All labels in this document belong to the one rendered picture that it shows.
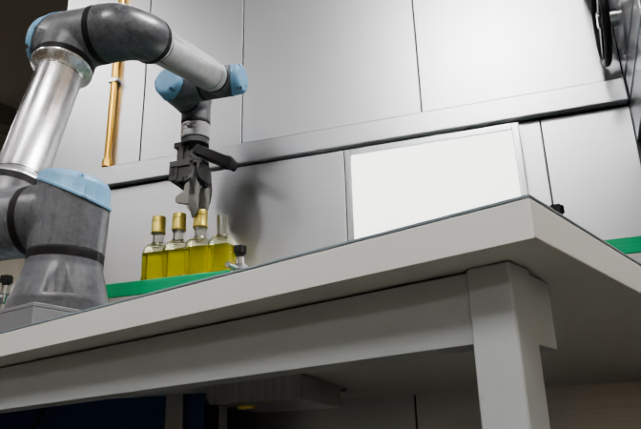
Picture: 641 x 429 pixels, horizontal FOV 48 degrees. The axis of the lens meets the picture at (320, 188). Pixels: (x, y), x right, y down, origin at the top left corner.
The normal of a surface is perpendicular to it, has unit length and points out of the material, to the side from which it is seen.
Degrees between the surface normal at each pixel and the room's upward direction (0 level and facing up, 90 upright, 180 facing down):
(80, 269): 74
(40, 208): 90
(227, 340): 90
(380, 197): 90
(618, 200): 90
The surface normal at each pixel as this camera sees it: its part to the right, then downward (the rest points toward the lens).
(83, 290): 0.69, -0.51
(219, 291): -0.63, -0.27
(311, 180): -0.32, -0.34
